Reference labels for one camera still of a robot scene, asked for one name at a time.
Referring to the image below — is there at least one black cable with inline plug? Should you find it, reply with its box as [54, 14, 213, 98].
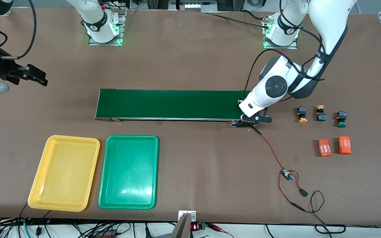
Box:
[36, 210, 51, 236]

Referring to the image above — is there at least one black cable on table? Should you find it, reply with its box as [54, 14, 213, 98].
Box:
[207, 13, 270, 29]

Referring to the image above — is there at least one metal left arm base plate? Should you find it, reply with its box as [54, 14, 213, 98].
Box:
[263, 16, 299, 50]

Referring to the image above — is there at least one silver mounting plate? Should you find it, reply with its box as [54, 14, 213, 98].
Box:
[178, 210, 197, 222]

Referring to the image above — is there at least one white power strip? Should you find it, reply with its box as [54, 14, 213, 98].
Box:
[169, 0, 217, 12]

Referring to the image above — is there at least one grey metal bar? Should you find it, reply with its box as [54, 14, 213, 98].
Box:
[169, 213, 193, 238]

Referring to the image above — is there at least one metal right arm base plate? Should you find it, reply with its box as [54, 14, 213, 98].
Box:
[88, 9, 127, 46]

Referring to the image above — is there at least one red wire with black plug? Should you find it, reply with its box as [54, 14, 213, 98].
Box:
[290, 171, 309, 197]

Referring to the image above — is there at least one green mushroom push button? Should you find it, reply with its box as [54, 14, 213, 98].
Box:
[336, 111, 347, 128]

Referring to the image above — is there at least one yellow mushroom push button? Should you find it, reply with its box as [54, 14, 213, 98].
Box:
[297, 106, 308, 124]
[315, 105, 326, 122]

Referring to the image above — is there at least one red black clip lead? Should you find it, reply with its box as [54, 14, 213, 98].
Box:
[207, 223, 234, 238]

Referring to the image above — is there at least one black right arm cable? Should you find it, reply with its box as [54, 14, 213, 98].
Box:
[0, 0, 37, 60]

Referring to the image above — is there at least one green conveyor belt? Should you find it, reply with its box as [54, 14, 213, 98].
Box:
[95, 89, 260, 129]

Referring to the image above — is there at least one yellow plastic tray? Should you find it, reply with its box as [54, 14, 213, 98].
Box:
[27, 135, 101, 213]

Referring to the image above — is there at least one orange cylinder white 4680 print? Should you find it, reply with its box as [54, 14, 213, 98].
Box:
[317, 139, 332, 157]
[338, 136, 352, 155]

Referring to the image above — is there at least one red black supply wire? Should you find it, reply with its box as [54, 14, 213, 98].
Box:
[278, 174, 347, 234]

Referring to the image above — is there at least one red black twisted cable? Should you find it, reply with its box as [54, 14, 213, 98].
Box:
[252, 126, 286, 172]

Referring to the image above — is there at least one green plastic tray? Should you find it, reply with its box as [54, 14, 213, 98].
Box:
[98, 135, 159, 210]

